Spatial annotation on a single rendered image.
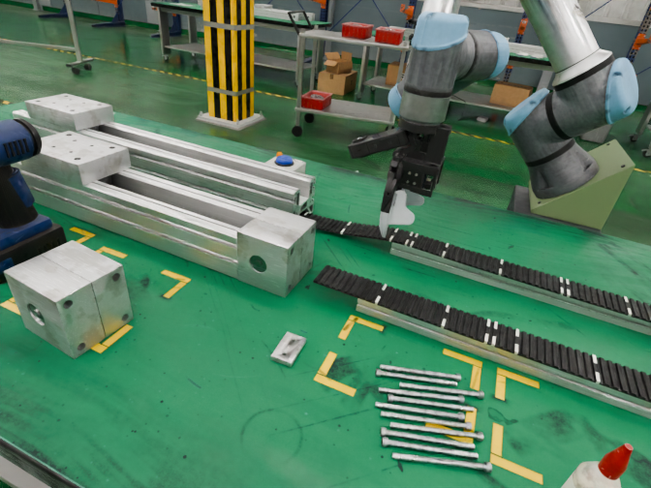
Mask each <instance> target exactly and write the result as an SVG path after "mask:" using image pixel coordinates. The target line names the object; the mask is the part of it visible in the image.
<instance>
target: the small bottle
mask: <svg viewBox="0 0 651 488"><path fill-rule="evenodd" d="M632 451H633V447H632V446H631V445H630V444H628V443H625V444H623V445H621V446H619V447H618V448H616V449H614V450H612V451H610V452H608V453H607V454H606V455H605V456H604V458H603V459H602V460H601V461H600V462H598V461H595V462H583V463H581V464H580V465H579V466H578V467H577V468H576V470H575V471H574V472H573V473H572V475H571V476H570V477H569V478H568V480H567V481H566V482H565V484H564V485H563V486H562V487H561V488H621V484H620V479H619V477H620V476H621V475H622V474H623V473H624V471H625V470H626V468H627V467H628V464H629V461H630V457H631V454H632Z"/></svg>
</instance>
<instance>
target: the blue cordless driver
mask: <svg viewBox="0 0 651 488"><path fill-rule="evenodd" d="M41 151H42V140H41V137H40V135H39V133H38V131H37V130H36V128H35V127H34V126H33V125H32V124H30V123H29V122H27V121H26V120H24V119H22V118H15V119H5V120H0V284H5V283H7V280H6V277H5V275H4V272H3V271H5V270H7V269H9V268H11V267H14V266H16V265H18V264H20V263H23V262H25V261H27V260H29V259H32V258H34V257H36V256H40V255H41V254H43V253H45V252H48V251H50V250H52V249H54V248H56V247H59V246H61V245H63V244H65V243H67V239H66V236H65V233H64V230H63V228H62V227H61V226H60V225H57V224H55V223H53V222H52V221H51V219H50V218H49V217H47V216H44V215H41V214H38V212H37V210H36V208H35V207H34V205H33V203H34V201H35V199H34V197H33V195H32V193H31V191H30V189H29V187H28V185H27V184H26V182H25V180H24V178H23V176H22V174H21V172H20V170H19V168H14V167H12V166H11V164H14V163H18V162H21V161H24V160H28V159H30V158H31V157H34V156H37V155H39V154H40V153H41Z"/></svg>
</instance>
